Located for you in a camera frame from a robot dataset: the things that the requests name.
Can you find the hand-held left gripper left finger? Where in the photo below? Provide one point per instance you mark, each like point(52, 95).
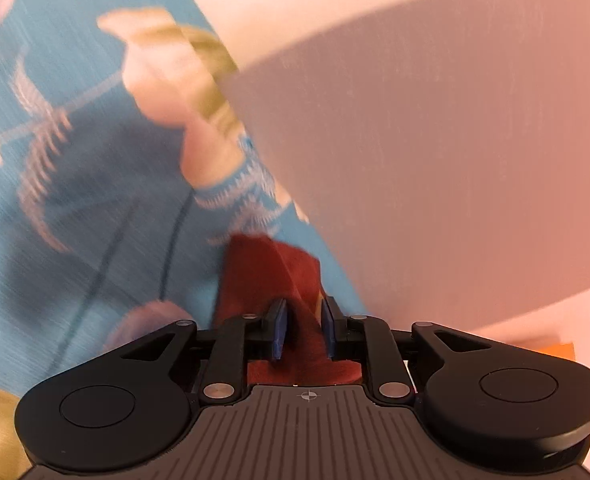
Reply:
point(280, 330)

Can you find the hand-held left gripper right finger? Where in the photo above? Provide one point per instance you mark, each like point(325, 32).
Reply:
point(331, 330)

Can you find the red knit sweater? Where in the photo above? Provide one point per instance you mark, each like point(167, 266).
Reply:
point(280, 275)

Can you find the blue floral bed sheet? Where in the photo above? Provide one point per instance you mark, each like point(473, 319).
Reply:
point(75, 185)

